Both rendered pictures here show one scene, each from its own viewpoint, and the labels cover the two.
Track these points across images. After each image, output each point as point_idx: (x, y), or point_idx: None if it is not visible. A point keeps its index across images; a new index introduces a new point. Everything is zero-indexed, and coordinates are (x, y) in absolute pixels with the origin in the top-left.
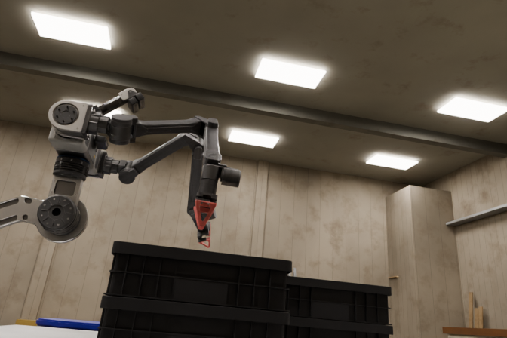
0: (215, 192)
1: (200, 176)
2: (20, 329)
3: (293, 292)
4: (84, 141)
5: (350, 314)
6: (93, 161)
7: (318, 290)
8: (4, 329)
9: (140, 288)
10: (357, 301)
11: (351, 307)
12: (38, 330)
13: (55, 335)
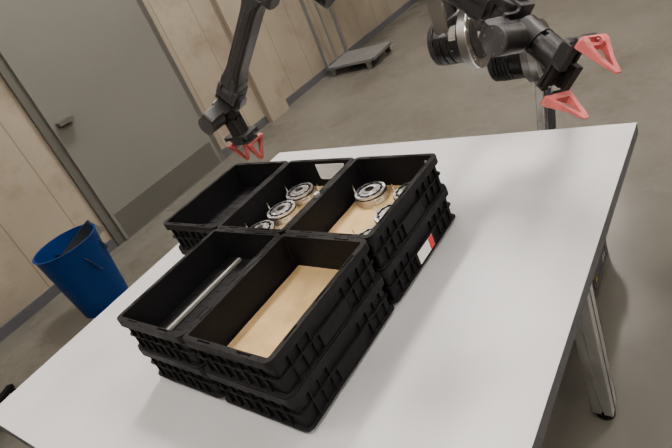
0: (229, 131)
1: None
2: (515, 148)
3: (203, 257)
4: None
5: (169, 309)
6: None
7: (184, 271)
8: (494, 145)
9: (235, 192)
10: (156, 304)
11: (165, 304)
12: (526, 155)
13: (442, 176)
